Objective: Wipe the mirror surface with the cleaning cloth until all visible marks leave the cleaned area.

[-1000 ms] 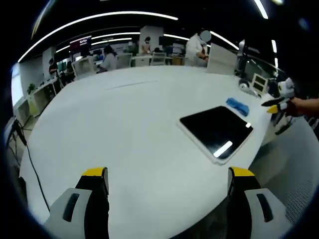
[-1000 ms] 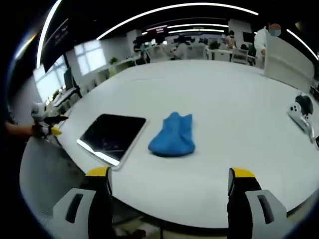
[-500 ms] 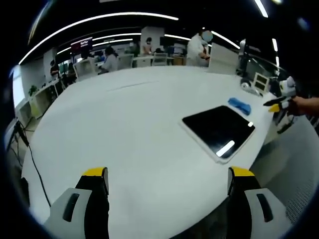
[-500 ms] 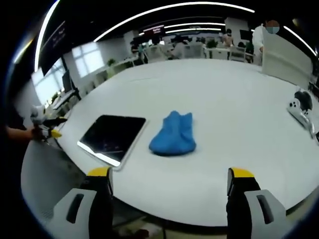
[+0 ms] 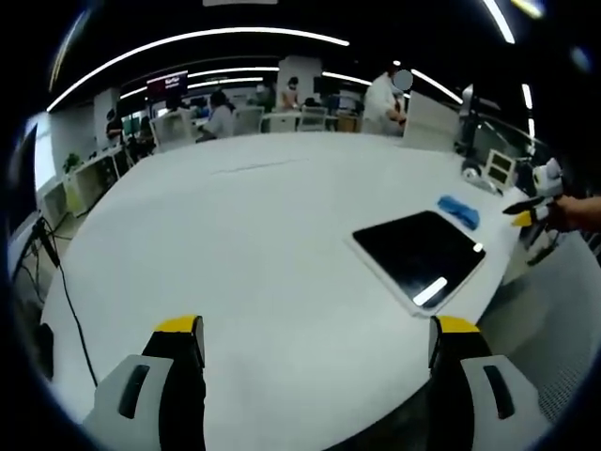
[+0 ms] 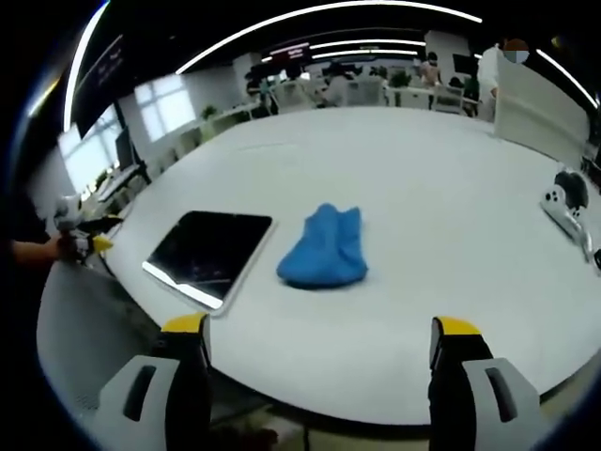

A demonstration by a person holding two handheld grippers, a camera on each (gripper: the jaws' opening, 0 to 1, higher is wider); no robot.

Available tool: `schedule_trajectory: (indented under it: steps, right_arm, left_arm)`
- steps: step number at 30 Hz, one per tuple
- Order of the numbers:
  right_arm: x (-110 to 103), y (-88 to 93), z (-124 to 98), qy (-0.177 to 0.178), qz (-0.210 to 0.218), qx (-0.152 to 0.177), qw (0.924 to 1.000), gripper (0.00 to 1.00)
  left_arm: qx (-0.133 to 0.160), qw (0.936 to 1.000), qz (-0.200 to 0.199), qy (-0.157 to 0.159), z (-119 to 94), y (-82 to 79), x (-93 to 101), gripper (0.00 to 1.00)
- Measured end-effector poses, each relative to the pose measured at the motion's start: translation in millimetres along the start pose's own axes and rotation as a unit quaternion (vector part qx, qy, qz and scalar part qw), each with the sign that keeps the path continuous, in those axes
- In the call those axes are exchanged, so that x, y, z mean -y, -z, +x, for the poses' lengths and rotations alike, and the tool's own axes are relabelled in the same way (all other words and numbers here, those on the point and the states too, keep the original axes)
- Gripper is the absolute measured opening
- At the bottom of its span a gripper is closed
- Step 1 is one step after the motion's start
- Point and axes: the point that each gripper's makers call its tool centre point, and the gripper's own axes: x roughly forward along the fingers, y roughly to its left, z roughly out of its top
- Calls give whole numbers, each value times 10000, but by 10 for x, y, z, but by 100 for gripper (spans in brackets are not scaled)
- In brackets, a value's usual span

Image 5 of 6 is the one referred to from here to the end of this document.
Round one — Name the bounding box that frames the white shelf unit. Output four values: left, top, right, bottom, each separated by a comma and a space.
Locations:
39, 145, 128, 222

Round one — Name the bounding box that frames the black cable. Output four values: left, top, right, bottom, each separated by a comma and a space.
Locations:
35, 218, 100, 389

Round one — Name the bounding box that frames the red wall screen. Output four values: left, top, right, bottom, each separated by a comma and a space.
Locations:
146, 70, 189, 100

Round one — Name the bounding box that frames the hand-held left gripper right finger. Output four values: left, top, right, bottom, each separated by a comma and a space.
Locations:
427, 315, 551, 451

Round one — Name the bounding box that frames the white partition panel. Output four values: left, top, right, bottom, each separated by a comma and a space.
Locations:
402, 89, 461, 154

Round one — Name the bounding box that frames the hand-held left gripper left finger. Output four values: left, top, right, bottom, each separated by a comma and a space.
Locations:
83, 315, 207, 451

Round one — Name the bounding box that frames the rectangular white-framed mirror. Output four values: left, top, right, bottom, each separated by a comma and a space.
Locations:
347, 210, 488, 319

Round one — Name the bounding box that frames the blue cleaning cloth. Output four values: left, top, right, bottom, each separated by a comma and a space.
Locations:
437, 194, 482, 230

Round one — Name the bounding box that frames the small framed box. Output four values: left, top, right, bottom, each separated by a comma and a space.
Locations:
485, 148, 516, 187

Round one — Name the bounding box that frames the white chair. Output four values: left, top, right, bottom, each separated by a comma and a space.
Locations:
150, 108, 197, 152
298, 105, 329, 132
232, 105, 267, 137

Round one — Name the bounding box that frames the silver desk lamp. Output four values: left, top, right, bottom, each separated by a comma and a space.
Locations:
457, 83, 499, 194

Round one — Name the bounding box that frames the person's right hand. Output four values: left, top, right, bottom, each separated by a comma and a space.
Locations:
547, 194, 601, 234

